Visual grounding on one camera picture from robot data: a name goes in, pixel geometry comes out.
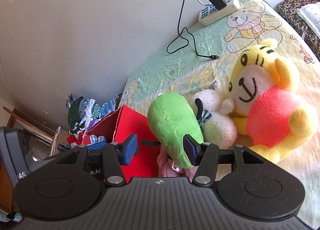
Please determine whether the white power strip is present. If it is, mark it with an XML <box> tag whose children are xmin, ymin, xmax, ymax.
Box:
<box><xmin>198</xmin><ymin>0</ymin><xmax>241</xmax><ymax>27</ymax></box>

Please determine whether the patterned brown blanket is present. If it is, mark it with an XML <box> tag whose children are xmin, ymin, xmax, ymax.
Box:
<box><xmin>277</xmin><ymin>0</ymin><xmax>319</xmax><ymax>60</ymax></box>

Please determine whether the red cardboard box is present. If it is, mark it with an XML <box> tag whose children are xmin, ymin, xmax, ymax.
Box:
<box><xmin>87</xmin><ymin>106</ymin><xmax>160</xmax><ymax>182</ymax></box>

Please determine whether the green plush pillow toy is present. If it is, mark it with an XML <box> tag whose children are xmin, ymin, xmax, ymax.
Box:
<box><xmin>147</xmin><ymin>93</ymin><xmax>204</xmax><ymax>169</ymax></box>

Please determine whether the pile of clothes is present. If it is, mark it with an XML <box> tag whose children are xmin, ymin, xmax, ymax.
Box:
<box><xmin>66</xmin><ymin>93</ymin><xmax>122</xmax><ymax>145</ymax></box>

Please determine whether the pink plush dog toy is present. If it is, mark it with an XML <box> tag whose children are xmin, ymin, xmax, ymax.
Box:
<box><xmin>157</xmin><ymin>147</ymin><xmax>197</xmax><ymax>181</ymax></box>

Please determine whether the white paper booklet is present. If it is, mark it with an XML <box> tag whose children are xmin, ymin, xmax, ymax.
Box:
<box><xmin>296</xmin><ymin>2</ymin><xmax>320</xmax><ymax>38</ymax></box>

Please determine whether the white plush sheep toy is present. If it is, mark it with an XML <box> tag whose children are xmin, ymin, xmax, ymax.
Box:
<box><xmin>188</xmin><ymin>81</ymin><xmax>237</xmax><ymax>149</ymax></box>

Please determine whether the cartoon bear bed sheet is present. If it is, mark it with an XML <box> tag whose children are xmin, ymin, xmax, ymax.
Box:
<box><xmin>120</xmin><ymin>0</ymin><xmax>319</xmax><ymax>228</ymax></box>

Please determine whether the yellow tiger plush toy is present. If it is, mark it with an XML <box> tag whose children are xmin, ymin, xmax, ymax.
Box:
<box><xmin>228</xmin><ymin>39</ymin><xmax>318</xmax><ymax>164</ymax></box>

